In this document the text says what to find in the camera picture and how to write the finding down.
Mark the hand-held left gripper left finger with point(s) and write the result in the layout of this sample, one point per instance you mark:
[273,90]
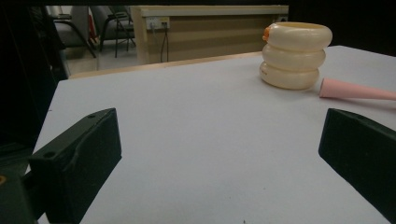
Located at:
[77,161]

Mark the wall power outlet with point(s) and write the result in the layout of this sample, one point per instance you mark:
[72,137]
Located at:
[157,22]

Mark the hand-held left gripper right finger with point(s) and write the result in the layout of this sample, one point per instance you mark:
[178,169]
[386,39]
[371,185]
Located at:
[361,149]

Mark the dark curtain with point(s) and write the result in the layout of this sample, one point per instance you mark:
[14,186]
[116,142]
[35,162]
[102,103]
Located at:
[25,77]

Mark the pink spiral hair brush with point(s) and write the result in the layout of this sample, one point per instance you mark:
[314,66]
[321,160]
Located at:
[348,90]

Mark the cream ringed holder cup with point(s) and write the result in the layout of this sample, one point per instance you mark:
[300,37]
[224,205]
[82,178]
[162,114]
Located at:
[292,59]

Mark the grey chair with black frame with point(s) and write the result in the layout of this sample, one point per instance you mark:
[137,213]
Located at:
[116,26]
[73,31]

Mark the white table cover board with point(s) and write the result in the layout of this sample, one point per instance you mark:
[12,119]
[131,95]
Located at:
[202,130]

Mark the wooden counter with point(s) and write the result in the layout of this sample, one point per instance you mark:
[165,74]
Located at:
[211,37]

